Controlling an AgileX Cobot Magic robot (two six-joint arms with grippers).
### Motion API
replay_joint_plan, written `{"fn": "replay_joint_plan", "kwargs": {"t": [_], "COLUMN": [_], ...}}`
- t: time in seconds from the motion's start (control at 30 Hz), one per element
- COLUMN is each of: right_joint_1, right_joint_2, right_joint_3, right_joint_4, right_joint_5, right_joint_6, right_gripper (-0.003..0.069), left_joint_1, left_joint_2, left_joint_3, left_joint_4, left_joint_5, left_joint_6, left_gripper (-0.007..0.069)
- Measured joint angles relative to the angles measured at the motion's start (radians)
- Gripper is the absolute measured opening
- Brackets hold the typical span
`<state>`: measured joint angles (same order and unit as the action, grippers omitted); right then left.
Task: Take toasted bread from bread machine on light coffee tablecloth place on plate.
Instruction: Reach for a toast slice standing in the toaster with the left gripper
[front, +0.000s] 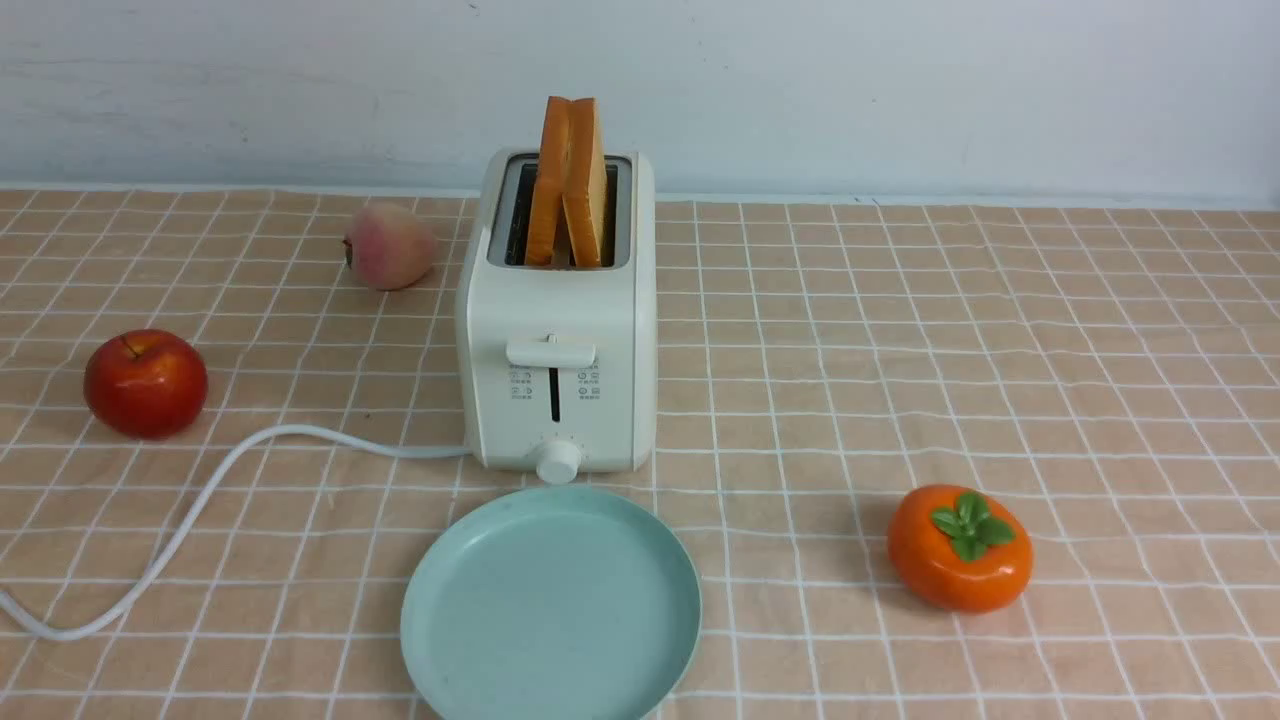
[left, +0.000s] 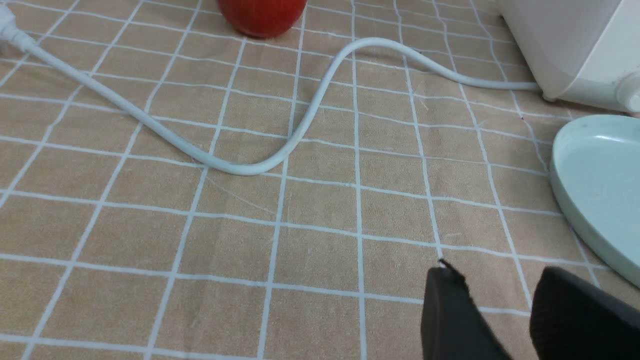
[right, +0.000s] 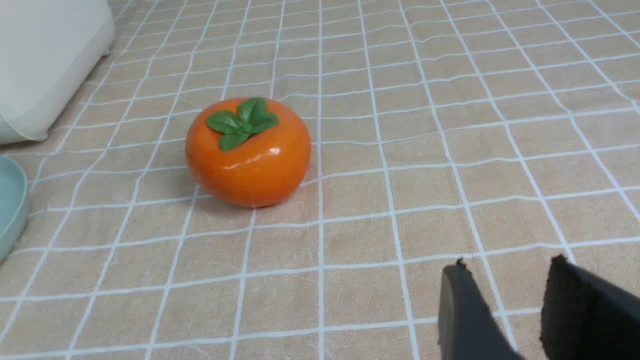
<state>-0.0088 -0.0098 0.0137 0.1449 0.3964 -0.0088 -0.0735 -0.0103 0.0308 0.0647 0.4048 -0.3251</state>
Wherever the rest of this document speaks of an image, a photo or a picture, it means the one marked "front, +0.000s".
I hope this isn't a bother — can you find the toast slice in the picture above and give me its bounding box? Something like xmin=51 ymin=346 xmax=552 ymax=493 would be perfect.
xmin=562 ymin=97 xmax=608 ymax=268
xmin=524 ymin=96 xmax=572 ymax=266

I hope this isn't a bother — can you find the white two-slot toaster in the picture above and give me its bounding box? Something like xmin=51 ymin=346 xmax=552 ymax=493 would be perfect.
xmin=454 ymin=149 xmax=657 ymax=484

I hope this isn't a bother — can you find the light green round plate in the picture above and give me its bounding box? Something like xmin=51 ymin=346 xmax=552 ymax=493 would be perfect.
xmin=399 ymin=484 xmax=703 ymax=719

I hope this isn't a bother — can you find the pink peach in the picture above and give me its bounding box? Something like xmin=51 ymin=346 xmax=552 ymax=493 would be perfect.
xmin=343 ymin=202 xmax=440 ymax=291

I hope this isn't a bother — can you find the orange persimmon with green leaves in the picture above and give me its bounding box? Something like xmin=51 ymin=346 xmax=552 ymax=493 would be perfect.
xmin=886 ymin=484 xmax=1034 ymax=614

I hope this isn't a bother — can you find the orange checkered tablecloth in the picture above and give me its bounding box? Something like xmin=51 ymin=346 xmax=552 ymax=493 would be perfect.
xmin=1 ymin=190 xmax=1279 ymax=719

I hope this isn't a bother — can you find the red apple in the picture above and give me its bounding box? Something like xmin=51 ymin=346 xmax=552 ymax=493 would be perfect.
xmin=82 ymin=328 xmax=209 ymax=439

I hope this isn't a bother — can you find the white toaster power cable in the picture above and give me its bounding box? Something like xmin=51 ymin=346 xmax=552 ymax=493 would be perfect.
xmin=0 ymin=424 xmax=471 ymax=642

